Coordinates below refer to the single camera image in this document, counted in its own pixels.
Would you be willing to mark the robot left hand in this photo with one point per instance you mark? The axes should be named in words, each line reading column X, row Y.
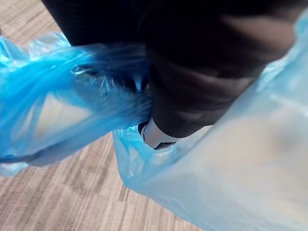
column 173, row 60

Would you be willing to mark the blue plastic bin bag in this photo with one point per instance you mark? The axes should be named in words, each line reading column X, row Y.
column 216, row 156

